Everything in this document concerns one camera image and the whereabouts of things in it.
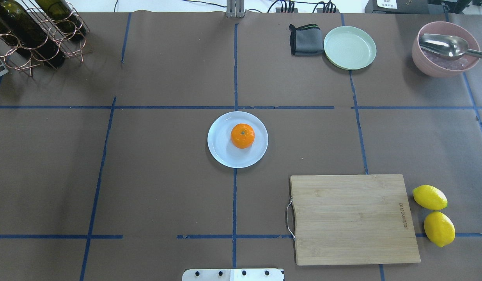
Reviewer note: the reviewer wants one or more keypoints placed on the wooden cutting board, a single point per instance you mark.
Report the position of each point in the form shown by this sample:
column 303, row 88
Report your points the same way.
column 352, row 220

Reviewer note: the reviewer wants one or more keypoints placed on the orange fruit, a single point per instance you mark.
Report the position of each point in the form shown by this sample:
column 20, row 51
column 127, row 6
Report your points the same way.
column 242, row 135

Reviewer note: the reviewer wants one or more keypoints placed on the copper wire bottle rack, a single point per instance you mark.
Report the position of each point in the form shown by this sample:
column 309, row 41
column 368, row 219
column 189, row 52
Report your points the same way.
column 71, row 50

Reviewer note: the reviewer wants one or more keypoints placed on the aluminium frame post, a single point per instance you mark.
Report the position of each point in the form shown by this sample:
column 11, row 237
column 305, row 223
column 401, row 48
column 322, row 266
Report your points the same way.
column 235, row 9

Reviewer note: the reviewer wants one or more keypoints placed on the light blue plate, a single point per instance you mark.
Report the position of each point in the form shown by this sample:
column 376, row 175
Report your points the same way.
column 221, row 147

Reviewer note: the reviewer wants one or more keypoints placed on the dark grey folded cloth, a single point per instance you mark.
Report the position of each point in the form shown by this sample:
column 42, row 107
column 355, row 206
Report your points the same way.
column 306, row 40

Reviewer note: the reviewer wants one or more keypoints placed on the yellow lemon right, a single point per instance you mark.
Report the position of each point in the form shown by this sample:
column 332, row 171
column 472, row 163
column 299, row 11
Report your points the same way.
column 439, row 229

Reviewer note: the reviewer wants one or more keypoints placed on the metal spoon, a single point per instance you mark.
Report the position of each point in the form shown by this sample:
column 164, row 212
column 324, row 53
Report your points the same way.
column 452, row 47

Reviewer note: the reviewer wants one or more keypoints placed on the dark wine bottle middle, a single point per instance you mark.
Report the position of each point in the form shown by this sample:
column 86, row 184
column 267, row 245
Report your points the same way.
column 64, row 18

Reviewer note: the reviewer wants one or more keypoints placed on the yellow lemon left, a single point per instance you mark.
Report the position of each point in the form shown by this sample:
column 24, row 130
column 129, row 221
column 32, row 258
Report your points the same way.
column 430, row 197

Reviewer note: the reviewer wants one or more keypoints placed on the yellow lemon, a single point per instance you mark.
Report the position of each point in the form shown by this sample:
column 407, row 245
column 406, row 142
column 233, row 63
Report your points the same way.
column 439, row 229
column 430, row 197

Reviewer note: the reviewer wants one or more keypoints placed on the pink bowl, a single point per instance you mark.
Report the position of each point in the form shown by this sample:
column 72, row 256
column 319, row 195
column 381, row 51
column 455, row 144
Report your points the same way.
column 439, row 66

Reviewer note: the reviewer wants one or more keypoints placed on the dark wine bottle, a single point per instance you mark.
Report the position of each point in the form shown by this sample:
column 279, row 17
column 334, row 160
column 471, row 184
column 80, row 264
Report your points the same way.
column 64, row 18
column 10, row 40
column 30, row 33

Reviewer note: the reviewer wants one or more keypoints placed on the dark wine bottle front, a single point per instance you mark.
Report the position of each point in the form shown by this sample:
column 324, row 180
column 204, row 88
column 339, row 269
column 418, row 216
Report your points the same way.
column 30, row 33

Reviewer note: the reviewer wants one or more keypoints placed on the light green plate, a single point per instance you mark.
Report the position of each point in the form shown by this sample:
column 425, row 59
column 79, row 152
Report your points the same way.
column 349, row 48

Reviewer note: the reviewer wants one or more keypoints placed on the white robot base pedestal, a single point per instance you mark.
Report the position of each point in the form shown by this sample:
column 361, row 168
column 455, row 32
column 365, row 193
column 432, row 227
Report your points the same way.
column 249, row 274

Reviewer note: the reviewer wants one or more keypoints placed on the dark wine bottle back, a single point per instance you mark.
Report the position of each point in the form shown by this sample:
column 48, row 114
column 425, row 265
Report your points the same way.
column 10, row 40

